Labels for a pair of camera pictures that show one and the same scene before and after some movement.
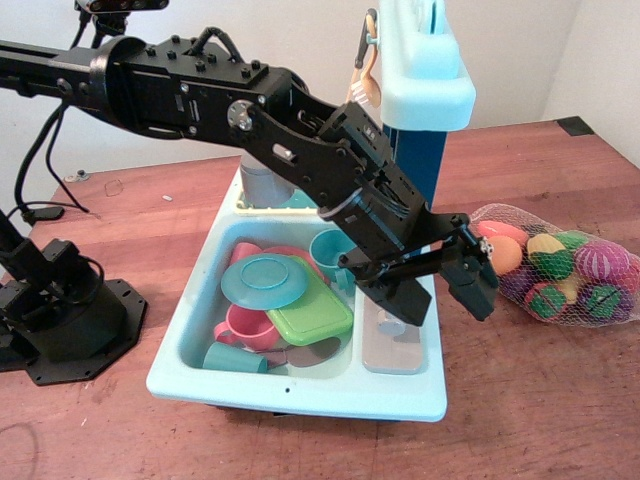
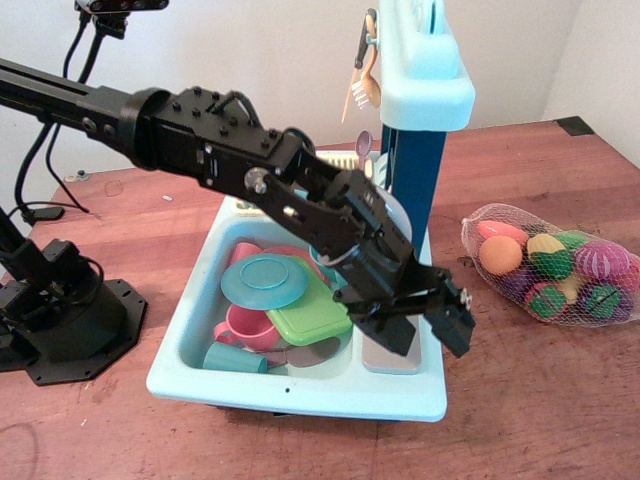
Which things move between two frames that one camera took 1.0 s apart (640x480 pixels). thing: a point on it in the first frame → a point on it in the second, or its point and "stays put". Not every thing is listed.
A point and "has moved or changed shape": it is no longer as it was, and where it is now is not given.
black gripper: [386, 219] → [380, 271]
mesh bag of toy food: [569, 276] stays put
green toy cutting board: [321, 313] stays put
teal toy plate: [265, 281] stays put
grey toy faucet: [262, 187] has moved or changed shape
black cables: [51, 210] stays put
